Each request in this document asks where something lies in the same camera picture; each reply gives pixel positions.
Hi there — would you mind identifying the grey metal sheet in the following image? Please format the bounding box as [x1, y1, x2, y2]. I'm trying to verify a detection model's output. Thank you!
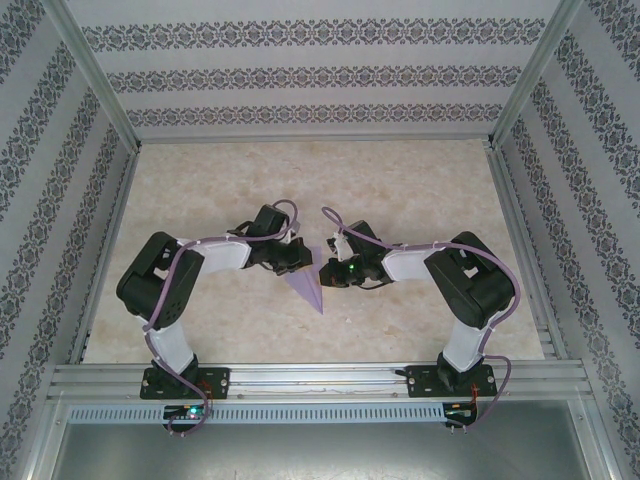
[47, 422, 611, 480]

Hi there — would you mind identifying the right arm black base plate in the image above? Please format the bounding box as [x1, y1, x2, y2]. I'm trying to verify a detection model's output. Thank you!
[405, 364, 499, 400]

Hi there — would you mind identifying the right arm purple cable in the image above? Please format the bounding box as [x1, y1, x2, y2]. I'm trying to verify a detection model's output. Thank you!
[320, 205, 522, 437]

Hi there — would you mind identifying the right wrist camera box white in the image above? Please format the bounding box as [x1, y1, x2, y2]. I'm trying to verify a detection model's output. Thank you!
[327, 232, 351, 261]

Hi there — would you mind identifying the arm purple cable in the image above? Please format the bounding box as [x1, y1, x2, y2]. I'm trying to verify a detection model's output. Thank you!
[142, 198, 303, 439]
[320, 205, 522, 437]

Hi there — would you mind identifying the grey wall base strip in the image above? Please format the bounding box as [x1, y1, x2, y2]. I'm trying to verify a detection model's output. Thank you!
[137, 134, 494, 146]

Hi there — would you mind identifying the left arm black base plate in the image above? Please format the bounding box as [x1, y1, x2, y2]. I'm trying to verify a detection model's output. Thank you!
[139, 367, 232, 401]

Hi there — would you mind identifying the aluminium table side rail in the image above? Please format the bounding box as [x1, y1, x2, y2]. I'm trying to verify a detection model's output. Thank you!
[487, 147, 569, 361]
[69, 149, 141, 364]

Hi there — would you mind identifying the aluminium frame post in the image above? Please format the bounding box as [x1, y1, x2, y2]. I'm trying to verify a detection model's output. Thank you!
[47, 0, 144, 151]
[487, 0, 586, 149]

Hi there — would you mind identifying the aluminium mounting rail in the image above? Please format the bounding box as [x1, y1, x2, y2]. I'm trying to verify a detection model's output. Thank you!
[47, 362, 594, 401]

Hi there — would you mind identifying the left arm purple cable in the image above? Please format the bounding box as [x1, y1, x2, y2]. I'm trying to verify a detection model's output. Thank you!
[142, 198, 303, 439]

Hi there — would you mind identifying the grey slotted cable duct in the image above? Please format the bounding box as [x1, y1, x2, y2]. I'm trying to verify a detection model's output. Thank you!
[67, 403, 446, 424]

